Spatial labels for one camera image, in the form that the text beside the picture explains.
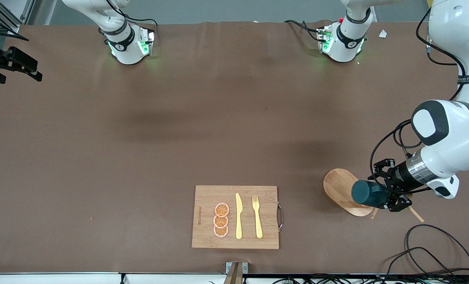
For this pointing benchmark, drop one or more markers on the metal table edge bracket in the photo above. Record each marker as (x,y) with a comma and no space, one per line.
(236,272)

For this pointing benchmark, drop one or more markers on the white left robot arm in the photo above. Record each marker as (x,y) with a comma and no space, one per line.
(455,134)

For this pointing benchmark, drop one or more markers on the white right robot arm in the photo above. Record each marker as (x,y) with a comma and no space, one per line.
(127,51)

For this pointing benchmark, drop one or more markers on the yellow plastic fork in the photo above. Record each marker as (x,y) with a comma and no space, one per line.
(258,225)

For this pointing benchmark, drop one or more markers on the orange slice toy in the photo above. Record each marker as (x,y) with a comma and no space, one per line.
(221,210)
(221,232)
(221,221)

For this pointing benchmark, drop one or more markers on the wooden mug tree rack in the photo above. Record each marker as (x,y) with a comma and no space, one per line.
(339,187)

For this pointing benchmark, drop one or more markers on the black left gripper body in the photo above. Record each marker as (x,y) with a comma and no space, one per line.
(402,175)

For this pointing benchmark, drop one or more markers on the aluminium frame profile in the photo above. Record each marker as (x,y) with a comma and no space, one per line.
(13,28)

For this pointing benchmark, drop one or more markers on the yellow plastic knife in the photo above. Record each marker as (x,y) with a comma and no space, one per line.
(239,221)

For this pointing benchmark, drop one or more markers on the wooden cutting board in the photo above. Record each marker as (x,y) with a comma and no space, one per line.
(206,197)

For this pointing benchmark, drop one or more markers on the white paper scrap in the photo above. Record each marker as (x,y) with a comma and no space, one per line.
(383,34)

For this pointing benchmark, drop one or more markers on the dark green cup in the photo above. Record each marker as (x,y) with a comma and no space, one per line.
(368,193)

